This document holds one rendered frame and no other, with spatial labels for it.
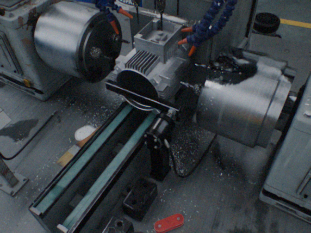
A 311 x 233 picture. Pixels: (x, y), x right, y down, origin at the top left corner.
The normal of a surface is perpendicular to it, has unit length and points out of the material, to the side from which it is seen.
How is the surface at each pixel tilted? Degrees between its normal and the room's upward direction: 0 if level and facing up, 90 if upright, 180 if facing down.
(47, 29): 47
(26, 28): 90
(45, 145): 0
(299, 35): 0
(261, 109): 55
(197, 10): 90
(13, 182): 90
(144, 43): 90
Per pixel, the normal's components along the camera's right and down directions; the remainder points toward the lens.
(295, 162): -0.50, 0.64
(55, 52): -0.50, 0.48
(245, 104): -0.43, 0.14
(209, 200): -0.04, -0.68
